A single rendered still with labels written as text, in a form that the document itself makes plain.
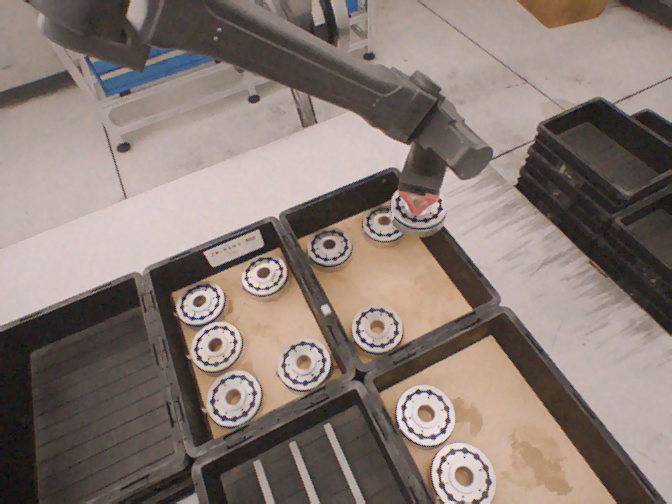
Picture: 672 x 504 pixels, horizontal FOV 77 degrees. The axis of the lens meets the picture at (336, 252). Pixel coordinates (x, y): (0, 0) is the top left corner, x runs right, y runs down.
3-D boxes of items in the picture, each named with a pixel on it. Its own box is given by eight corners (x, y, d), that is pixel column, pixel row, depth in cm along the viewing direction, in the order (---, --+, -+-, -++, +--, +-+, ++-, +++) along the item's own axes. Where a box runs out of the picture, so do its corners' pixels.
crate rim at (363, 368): (277, 219, 94) (275, 213, 92) (394, 171, 100) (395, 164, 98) (360, 379, 73) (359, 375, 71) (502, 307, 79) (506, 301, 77)
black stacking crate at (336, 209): (285, 244, 102) (277, 215, 93) (392, 199, 108) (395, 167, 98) (361, 393, 81) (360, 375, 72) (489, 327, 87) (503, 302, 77)
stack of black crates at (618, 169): (503, 204, 188) (535, 123, 150) (555, 179, 194) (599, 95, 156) (569, 272, 167) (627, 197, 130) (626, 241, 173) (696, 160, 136)
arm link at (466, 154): (411, 65, 54) (371, 121, 58) (467, 115, 48) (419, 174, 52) (457, 94, 62) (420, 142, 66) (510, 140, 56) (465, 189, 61)
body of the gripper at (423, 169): (449, 154, 72) (458, 119, 66) (437, 198, 67) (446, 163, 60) (411, 147, 73) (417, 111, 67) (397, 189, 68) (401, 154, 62)
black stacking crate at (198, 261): (165, 295, 97) (142, 270, 87) (284, 245, 102) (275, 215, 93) (213, 469, 76) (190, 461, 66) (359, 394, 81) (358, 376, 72)
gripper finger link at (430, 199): (439, 197, 77) (448, 159, 69) (431, 227, 73) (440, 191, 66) (403, 190, 79) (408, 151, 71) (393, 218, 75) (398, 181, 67)
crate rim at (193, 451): (145, 274, 89) (140, 268, 87) (277, 220, 94) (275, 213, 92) (193, 464, 68) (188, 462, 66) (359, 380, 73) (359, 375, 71)
